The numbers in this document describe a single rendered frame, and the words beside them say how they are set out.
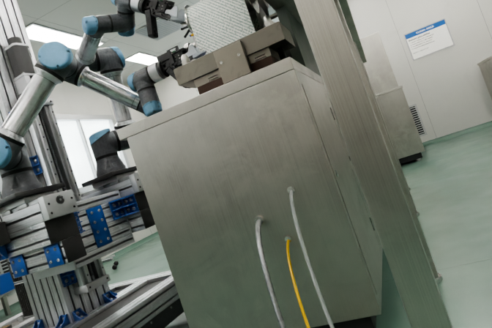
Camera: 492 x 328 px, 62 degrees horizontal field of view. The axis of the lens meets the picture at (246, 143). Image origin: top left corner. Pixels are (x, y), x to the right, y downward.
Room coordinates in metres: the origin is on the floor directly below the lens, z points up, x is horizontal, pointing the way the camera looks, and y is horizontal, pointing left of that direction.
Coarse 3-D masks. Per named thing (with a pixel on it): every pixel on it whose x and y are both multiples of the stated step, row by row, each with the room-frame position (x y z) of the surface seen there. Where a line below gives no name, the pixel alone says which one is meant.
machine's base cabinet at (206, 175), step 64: (192, 128) 1.33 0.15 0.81; (256, 128) 1.26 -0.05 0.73; (320, 128) 1.27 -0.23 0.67; (192, 192) 1.35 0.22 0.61; (256, 192) 1.28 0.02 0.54; (320, 192) 1.22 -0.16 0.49; (192, 256) 1.38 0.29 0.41; (256, 256) 1.31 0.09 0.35; (320, 256) 1.24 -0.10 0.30; (192, 320) 1.40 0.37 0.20; (256, 320) 1.33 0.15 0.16; (320, 320) 1.27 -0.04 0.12
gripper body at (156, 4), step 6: (144, 0) 1.64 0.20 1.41; (150, 0) 1.64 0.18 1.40; (156, 0) 1.61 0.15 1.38; (162, 0) 1.62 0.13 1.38; (144, 6) 1.65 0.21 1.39; (150, 6) 1.64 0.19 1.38; (156, 6) 1.62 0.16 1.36; (162, 6) 1.62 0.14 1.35; (168, 6) 1.64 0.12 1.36; (144, 12) 1.67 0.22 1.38; (162, 12) 1.62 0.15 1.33; (162, 18) 1.65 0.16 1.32
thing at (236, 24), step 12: (228, 12) 1.52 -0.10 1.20; (240, 12) 1.50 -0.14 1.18; (204, 24) 1.55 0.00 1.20; (216, 24) 1.54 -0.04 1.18; (228, 24) 1.52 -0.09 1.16; (240, 24) 1.51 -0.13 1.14; (252, 24) 1.49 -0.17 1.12; (204, 36) 1.56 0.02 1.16; (216, 36) 1.54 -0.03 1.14; (228, 36) 1.53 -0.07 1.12; (240, 36) 1.51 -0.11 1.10; (204, 48) 1.56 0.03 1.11; (216, 48) 1.55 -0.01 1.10
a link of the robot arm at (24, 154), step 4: (24, 144) 1.67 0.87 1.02; (24, 148) 1.66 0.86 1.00; (24, 152) 1.64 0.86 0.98; (24, 156) 1.63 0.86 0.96; (28, 156) 1.67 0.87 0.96; (20, 160) 1.60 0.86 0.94; (24, 160) 1.64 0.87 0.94; (28, 160) 1.66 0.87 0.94; (20, 164) 1.62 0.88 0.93; (24, 164) 1.63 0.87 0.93; (28, 164) 1.65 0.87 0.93; (12, 168) 1.60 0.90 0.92; (16, 168) 1.61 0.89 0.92; (0, 172) 1.62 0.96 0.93; (4, 172) 1.60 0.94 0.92
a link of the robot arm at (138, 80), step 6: (138, 72) 1.63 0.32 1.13; (144, 72) 1.61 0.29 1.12; (132, 78) 1.63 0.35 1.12; (138, 78) 1.62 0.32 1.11; (144, 78) 1.62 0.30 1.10; (150, 78) 1.62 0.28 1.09; (132, 84) 1.64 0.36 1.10; (138, 84) 1.63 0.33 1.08; (144, 84) 1.62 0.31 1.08; (150, 84) 1.64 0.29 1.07
